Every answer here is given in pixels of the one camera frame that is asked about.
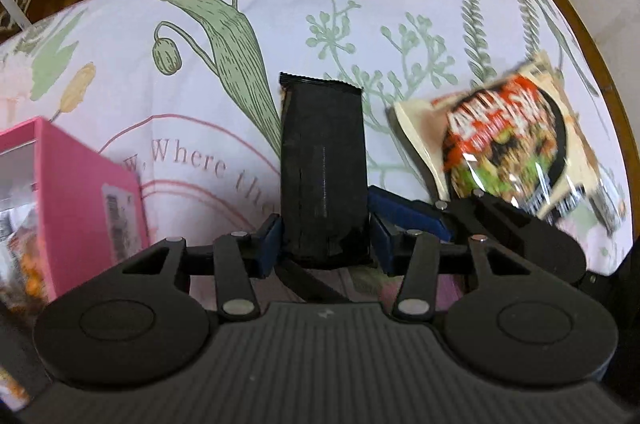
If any beige instant noodle packet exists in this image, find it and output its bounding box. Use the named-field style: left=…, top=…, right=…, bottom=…
left=394, top=51, right=625, bottom=233

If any black snack packet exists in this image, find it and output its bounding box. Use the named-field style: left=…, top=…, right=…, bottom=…
left=280, top=72, right=372, bottom=270

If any orange candy bag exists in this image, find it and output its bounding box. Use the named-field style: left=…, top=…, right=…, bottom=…
left=1, top=206, right=48, bottom=317

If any pink storage box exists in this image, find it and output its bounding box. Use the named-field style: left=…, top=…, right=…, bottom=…
left=1, top=117, right=149, bottom=303

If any floral bed sheet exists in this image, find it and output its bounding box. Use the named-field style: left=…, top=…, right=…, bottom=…
left=1, top=0, right=634, bottom=277

